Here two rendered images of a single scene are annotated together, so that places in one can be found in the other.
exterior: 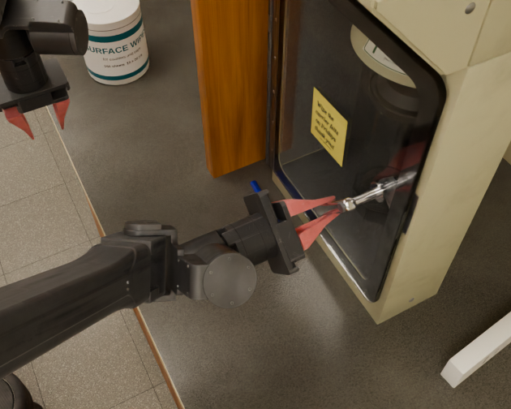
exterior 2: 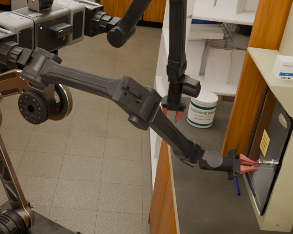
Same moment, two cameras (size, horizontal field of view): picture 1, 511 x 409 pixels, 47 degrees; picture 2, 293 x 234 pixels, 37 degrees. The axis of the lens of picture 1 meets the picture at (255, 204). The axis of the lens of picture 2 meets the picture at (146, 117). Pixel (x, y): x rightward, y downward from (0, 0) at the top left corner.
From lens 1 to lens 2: 0.98 m
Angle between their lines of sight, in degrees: 28
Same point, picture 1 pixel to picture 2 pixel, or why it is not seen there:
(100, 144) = not seen: hidden behind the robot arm
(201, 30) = (235, 104)
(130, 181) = not seen: hidden behind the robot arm
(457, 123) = not seen: outside the picture
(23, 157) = (127, 167)
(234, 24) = (247, 107)
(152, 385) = not seen: outside the picture
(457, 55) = not seen: outside the picture
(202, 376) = (188, 214)
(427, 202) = (285, 167)
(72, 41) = (194, 92)
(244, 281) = (218, 161)
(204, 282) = (207, 155)
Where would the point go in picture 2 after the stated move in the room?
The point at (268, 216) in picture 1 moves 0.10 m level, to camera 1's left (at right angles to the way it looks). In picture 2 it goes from (233, 155) to (206, 145)
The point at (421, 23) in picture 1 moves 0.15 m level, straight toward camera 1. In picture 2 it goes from (283, 96) to (256, 110)
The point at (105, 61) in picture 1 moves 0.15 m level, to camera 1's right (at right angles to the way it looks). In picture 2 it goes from (196, 115) to (225, 126)
